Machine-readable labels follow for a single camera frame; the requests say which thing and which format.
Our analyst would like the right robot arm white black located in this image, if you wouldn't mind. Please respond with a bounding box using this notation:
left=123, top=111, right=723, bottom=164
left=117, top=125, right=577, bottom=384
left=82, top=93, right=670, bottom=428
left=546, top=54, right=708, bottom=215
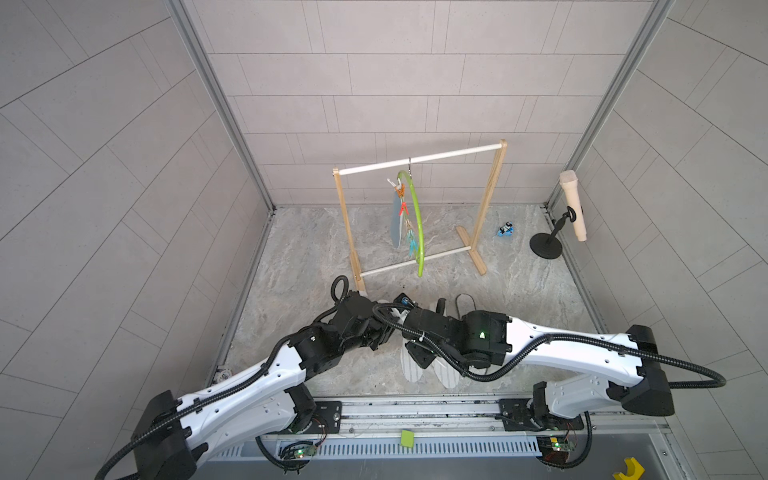
left=372, top=302, right=727, bottom=422

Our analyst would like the right circuit board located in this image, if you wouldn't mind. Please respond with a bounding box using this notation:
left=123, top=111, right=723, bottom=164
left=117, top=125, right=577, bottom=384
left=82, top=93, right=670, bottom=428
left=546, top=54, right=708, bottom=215
left=536, top=436, right=577, bottom=465

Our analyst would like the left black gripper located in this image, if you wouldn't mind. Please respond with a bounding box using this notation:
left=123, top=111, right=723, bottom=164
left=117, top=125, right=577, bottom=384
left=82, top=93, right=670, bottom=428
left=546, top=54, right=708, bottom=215
left=338, top=302, right=404, bottom=355

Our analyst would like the yellow plastic hook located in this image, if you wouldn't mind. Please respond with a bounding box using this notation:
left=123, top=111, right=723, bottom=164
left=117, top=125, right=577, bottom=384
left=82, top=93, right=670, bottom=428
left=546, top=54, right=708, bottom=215
left=613, top=457, right=645, bottom=480

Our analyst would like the beige wooden microphone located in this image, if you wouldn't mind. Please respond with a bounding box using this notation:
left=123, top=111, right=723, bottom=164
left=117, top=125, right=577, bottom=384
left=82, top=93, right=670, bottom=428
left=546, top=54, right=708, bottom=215
left=559, top=170, right=588, bottom=242

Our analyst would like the wooden clothes rack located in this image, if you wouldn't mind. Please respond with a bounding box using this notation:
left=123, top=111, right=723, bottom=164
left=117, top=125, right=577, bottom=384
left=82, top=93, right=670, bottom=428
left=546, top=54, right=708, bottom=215
left=332, top=139, right=509, bottom=295

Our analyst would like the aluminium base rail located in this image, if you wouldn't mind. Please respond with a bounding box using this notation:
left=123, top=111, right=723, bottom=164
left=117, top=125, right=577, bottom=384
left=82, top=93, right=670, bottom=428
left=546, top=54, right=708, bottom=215
left=170, top=392, right=670, bottom=442

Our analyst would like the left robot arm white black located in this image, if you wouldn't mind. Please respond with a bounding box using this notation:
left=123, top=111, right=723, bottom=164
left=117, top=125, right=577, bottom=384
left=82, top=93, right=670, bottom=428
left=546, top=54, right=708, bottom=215
left=95, top=289, right=408, bottom=479

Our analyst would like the blue toy car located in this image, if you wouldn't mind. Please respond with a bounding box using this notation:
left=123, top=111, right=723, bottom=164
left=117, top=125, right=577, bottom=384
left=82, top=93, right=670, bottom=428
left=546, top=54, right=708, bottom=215
left=497, top=222, right=514, bottom=237

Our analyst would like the left circuit board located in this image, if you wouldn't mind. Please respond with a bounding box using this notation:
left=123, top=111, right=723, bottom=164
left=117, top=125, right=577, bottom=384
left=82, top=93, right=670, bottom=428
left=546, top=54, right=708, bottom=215
left=280, top=441, right=317, bottom=462

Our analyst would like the black microphone stand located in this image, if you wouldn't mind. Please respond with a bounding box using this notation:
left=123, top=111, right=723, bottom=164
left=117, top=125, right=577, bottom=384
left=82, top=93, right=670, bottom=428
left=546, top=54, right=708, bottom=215
left=529, top=206, right=578, bottom=260

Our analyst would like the green sticky block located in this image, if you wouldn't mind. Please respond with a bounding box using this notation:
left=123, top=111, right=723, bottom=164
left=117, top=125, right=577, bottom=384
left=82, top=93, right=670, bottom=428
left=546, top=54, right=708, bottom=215
left=400, top=430, right=415, bottom=449

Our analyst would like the green clip hanger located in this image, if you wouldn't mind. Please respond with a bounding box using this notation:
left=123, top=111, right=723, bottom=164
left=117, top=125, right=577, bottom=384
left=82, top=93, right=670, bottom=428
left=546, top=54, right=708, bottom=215
left=388, top=158, right=425, bottom=277

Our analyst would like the grey blue insole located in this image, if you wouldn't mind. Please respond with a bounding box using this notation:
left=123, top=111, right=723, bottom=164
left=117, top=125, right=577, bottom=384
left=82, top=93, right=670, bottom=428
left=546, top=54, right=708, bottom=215
left=390, top=192, right=404, bottom=249

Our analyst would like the white striped insole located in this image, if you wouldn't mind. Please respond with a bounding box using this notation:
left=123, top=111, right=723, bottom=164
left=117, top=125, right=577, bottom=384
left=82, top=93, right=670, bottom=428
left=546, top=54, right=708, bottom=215
left=431, top=358, right=461, bottom=389
left=400, top=350, right=424, bottom=383

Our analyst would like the dark grey felt insole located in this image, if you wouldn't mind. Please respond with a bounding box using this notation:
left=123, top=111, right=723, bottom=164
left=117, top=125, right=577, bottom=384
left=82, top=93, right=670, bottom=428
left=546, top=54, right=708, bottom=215
left=455, top=293, right=477, bottom=318

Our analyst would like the circuit board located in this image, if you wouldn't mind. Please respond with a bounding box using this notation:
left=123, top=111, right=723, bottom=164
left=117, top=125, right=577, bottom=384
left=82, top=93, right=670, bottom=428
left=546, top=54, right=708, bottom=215
left=536, top=436, right=577, bottom=465
left=280, top=441, right=317, bottom=462

